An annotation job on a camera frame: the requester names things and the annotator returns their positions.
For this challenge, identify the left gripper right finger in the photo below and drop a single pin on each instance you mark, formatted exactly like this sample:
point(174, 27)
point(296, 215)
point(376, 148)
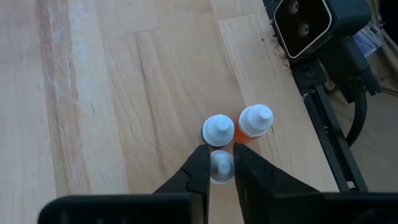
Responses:
point(267, 193)

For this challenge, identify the black table-level camera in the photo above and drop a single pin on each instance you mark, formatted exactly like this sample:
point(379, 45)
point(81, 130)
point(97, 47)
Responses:
point(301, 28)

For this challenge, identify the small orange food coloring bottle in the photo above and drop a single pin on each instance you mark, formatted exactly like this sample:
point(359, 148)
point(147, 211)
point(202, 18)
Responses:
point(255, 119)

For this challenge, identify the small clear food coloring bottle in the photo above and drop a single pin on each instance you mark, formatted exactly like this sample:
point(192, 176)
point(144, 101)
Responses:
point(222, 168)

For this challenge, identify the small dark blue coloring bottle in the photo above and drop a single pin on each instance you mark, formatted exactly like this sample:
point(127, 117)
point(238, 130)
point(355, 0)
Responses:
point(217, 130)

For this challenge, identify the black aluminium table frame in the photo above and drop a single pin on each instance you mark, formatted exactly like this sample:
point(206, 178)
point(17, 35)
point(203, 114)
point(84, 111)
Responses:
point(332, 140)

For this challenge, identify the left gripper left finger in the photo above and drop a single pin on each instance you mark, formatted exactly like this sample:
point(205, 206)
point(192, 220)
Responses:
point(192, 177)

